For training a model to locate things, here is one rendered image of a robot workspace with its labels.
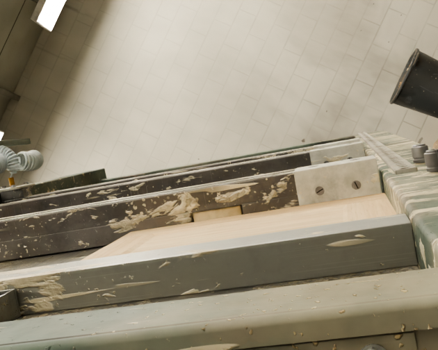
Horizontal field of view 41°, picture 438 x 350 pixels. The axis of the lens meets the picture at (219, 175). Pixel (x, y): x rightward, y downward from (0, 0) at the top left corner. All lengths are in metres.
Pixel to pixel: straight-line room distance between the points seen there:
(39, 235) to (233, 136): 5.18
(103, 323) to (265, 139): 5.78
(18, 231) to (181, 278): 0.53
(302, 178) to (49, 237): 0.44
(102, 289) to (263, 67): 5.71
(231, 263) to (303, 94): 5.64
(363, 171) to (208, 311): 0.60
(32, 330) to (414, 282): 0.23
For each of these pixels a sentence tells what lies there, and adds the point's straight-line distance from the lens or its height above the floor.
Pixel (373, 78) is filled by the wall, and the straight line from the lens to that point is 6.27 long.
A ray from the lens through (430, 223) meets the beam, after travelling 0.49.
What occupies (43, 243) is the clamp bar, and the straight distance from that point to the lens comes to 1.05.
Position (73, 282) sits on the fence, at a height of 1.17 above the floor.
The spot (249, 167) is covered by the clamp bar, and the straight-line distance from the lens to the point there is 1.43.
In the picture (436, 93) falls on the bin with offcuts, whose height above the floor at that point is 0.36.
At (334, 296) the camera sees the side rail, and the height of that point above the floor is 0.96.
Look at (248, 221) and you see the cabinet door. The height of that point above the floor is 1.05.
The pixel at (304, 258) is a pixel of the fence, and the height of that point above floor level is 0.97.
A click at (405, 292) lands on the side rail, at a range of 0.33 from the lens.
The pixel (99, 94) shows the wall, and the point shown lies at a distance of 6.53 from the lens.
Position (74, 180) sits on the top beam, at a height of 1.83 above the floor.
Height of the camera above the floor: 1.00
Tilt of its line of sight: 8 degrees up
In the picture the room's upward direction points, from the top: 65 degrees counter-clockwise
